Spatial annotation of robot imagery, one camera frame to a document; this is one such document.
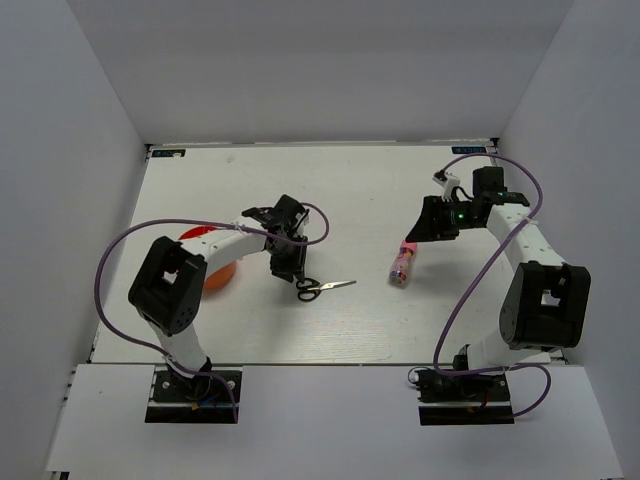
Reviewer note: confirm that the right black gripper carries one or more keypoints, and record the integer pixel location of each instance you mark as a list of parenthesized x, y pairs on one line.
[(429, 228)]

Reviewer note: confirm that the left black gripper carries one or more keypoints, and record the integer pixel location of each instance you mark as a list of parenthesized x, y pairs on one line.
[(295, 266)]

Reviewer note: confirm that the black handled scissors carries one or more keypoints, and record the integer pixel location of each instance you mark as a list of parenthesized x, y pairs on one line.
[(309, 289)]

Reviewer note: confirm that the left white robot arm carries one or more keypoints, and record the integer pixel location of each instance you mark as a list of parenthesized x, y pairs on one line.
[(167, 289)]

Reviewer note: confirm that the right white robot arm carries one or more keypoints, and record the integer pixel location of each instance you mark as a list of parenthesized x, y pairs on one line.
[(545, 305)]

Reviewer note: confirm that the orange round container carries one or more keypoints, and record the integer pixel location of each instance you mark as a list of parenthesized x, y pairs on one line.
[(218, 275)]

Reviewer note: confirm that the right blue table label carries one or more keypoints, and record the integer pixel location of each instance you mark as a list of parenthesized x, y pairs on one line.
[(467, 149)]

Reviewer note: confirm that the blue table label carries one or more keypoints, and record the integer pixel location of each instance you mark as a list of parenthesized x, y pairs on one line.
[(168, 153), (467, 149)]

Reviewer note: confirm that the pink marker tube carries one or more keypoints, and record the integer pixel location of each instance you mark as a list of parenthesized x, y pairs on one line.
[(401, 267)]

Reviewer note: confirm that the left blue table label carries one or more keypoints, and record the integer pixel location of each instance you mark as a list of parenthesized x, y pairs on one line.
[(168, 153)]

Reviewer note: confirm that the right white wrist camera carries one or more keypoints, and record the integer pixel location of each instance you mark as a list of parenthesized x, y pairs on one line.
[(448, 182)]

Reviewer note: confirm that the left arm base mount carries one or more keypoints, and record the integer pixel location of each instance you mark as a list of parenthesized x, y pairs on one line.
[(176, 400)]

